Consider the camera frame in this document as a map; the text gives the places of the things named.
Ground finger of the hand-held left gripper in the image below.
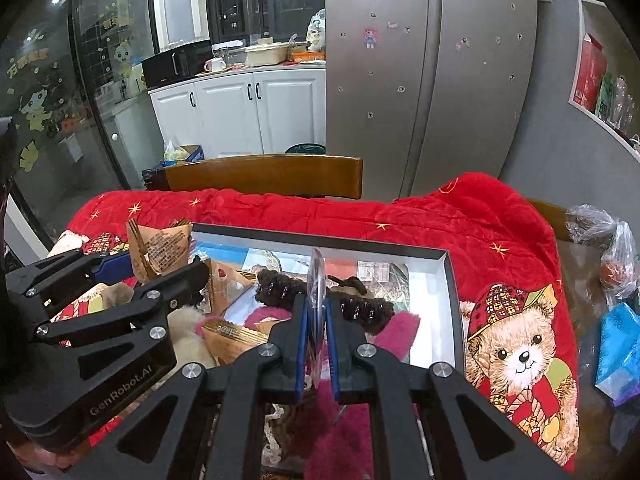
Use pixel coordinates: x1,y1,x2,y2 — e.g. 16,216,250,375
31,256,212,345
6,247,136,307

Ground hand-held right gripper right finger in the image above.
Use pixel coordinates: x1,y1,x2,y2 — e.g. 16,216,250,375
325,294,571,480

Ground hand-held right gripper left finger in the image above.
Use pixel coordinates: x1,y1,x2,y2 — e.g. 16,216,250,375
65,294,308,480

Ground silver foil disc packet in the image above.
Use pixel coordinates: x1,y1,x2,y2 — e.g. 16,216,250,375
307,247,331,391

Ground cream plush bear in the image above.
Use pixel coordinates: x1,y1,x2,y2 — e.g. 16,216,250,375
97,282,216,391

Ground pink plush toy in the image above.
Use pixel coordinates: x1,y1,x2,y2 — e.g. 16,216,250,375
197,305,426,480

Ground black tray box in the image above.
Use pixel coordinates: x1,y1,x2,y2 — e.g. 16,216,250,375
187,222,468,480

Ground wooden desktop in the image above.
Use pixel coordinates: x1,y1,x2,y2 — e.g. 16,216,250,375
550,237,640,466

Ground lace scrunchie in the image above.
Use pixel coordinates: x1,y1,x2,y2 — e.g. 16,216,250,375
261,402,306,468

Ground clear bag with green contents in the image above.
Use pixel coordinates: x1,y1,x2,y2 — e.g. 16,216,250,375
162,140,190,167

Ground red printed blanket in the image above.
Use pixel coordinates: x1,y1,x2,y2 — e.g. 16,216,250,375
47,172,581,476

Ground glass sliding door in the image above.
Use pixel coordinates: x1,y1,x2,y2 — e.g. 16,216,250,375
0,0,156,246

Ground white kitchen cabinets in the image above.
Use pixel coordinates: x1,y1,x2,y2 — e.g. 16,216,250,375
148,67,328,161

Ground black microwave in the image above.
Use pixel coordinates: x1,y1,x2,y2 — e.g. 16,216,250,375
141,40,213,88

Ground cream basin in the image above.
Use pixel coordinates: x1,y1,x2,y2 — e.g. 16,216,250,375
245,42,292,67

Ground silver double door refrigerator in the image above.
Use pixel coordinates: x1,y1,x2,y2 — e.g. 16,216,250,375
324,0,540,201

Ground printed plastic bag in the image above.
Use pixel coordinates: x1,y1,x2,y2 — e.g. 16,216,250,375
306,8,327,53

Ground clear bag with dark contents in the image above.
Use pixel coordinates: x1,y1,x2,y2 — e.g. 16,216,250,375
565,204,618,251

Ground blue plastic bag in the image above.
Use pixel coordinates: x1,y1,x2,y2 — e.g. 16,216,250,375
594,302,640,401

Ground clear bag with reddish contents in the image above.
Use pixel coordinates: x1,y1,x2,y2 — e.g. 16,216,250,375
600,222,640,306

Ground green box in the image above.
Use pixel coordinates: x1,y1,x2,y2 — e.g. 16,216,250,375
594,72,618,122

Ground red gift box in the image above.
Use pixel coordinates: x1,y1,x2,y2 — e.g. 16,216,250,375
572,34,607,113

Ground white wall shelf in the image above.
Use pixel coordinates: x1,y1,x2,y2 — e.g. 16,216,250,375
567,0,640,161

